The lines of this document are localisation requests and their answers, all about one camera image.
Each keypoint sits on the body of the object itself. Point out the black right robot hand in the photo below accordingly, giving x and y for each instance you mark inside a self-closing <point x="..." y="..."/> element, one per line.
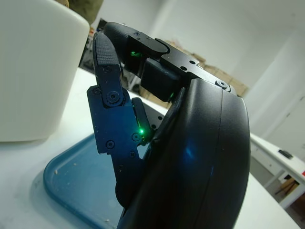
<point x="190" y="155"/>

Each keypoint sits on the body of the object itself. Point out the dark blue plastic tray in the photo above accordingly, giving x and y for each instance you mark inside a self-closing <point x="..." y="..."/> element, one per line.
<point x="81" y="181"/>

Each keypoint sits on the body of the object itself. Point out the white two-slot toaster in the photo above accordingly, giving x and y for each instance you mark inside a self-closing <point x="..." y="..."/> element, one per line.
<point x="35" y="76"/>

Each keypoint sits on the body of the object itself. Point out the white workbench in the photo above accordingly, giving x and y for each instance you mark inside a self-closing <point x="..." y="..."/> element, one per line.
<point x="271" y="152"/>

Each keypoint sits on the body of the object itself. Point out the stacked cardboard boxes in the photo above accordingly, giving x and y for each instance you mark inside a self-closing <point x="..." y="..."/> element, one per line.
<point x="221" y="74"/>

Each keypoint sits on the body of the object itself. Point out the person olive top black trousers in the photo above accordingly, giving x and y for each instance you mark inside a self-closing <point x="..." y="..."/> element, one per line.
<point x="88" y="8"/>

